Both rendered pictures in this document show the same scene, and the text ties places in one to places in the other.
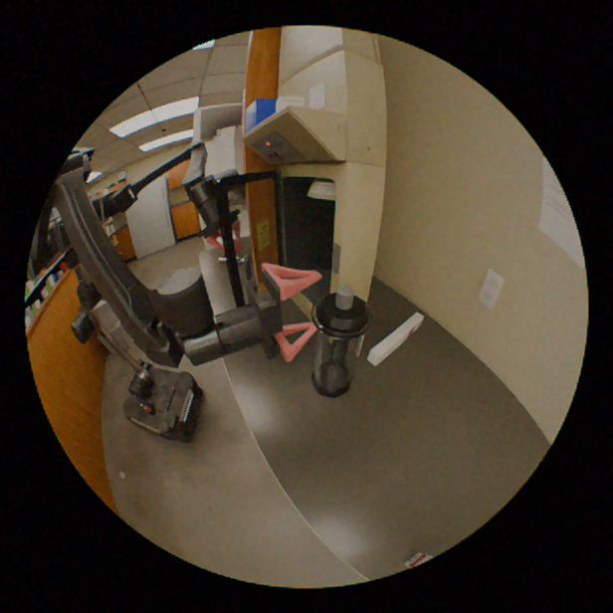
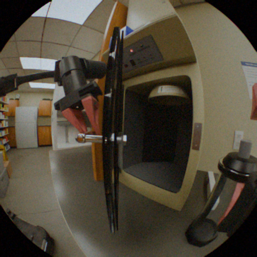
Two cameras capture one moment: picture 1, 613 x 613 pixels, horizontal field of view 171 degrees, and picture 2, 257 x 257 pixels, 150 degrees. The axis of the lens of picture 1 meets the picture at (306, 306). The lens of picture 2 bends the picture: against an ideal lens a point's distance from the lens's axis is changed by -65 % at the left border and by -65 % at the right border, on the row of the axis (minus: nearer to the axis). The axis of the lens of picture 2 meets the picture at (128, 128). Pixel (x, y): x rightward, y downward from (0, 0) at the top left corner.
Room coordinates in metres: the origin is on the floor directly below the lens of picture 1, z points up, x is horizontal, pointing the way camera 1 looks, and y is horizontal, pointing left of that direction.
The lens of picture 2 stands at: (0.25, 0.16, 1.23)
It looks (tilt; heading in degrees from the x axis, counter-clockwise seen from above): 4 degrees down; 344
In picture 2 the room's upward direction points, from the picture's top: 2 degrees clockwise
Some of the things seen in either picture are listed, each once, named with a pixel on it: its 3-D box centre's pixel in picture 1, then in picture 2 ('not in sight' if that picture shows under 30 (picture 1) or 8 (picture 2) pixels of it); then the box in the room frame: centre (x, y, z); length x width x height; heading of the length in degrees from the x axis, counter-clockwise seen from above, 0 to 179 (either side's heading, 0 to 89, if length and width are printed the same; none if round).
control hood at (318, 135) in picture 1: (281, 142); (141, 51); (0.50, 0.06, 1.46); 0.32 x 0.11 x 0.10; 30
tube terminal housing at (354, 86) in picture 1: (342, 192); (166, 100); (0.59, -0.10, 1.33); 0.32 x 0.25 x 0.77; 30
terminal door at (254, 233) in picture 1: (259, 246); (115, 135); (0.51, 0.12, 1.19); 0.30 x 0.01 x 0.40; 168
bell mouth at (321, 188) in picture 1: (340, 186); (169, 95); (0.56, -0.09, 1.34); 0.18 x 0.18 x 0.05
